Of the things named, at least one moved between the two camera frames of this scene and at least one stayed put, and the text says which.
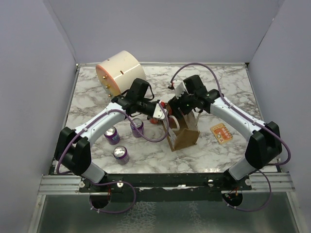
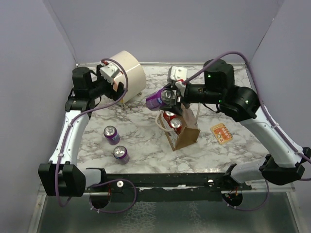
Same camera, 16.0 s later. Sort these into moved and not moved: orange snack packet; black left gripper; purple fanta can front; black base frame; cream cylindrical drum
Moved: black left gripper
Not moved: cream cylindrical drum; orange snack packet; purple fanta can front; black base frame
